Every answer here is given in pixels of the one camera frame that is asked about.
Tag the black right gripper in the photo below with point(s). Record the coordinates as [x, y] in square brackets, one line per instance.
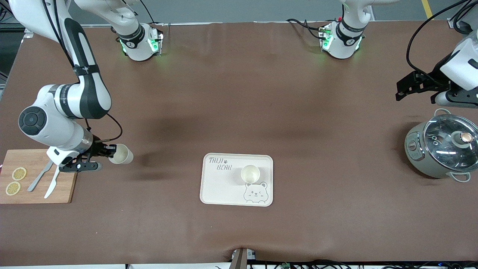
[96, 149]

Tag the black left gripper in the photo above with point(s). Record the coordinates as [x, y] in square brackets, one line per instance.
[435, 79]

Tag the white plastic cup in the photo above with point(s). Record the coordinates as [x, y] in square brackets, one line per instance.
[250, 174]
[123, 154]

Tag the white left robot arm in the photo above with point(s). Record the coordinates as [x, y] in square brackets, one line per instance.
[343, 41]

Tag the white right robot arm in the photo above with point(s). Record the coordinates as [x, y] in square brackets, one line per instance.
[56, 127]

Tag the white tray with bear print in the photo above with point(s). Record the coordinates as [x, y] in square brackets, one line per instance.
[220, 186]

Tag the glass pot lid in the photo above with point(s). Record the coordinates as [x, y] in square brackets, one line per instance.
[448, 142]

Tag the white plastic knife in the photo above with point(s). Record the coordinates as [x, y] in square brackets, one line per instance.
[51, 186]

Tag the grey-green electric pot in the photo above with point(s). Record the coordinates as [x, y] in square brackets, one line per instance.
[422, 157]

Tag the grey plastic knife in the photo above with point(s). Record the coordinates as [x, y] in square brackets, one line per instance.
[37, 181]

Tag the wooden cutting board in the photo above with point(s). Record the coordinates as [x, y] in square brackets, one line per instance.
[22, 158]

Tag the yellow lemon slice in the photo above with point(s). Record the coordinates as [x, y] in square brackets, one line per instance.
[19, 173]
[13, 188]

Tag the aluminium frame profile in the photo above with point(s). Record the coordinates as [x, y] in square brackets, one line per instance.
[451, 23]

